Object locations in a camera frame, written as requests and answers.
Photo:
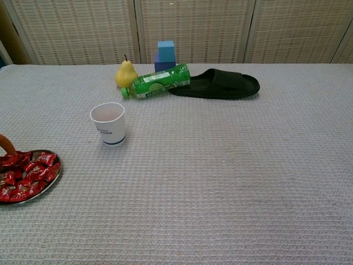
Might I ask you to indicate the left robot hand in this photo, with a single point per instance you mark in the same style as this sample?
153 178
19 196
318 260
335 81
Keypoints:
7 142

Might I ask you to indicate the red candy heap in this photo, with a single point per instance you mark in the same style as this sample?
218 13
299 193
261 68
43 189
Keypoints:
30 174

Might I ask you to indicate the white paper cup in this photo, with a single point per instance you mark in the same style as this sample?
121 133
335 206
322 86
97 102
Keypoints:
111 131

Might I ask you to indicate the round metal plate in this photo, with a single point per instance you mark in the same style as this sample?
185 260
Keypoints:
53 182

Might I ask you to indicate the brown wooden board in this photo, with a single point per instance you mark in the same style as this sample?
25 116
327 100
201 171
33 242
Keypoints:
11 30

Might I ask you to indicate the woven folding screen panel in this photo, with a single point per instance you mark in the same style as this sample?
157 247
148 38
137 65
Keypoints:
346 52
193 30
298 30
77 30

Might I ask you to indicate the yellow pear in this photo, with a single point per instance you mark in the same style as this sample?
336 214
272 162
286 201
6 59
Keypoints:
125 76

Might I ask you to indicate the green plastic bottle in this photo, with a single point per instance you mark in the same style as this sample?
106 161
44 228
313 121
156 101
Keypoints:
157 82

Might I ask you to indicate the purple foam cube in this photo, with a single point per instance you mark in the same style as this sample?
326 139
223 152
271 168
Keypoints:
162 67

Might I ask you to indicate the light blue foam cube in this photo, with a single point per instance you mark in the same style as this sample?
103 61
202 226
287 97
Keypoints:
166 52

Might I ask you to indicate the white woven tablecloth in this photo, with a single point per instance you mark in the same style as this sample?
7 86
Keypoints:
207 179

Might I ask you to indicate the black slipper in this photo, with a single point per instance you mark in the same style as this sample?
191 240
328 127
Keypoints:
220 85

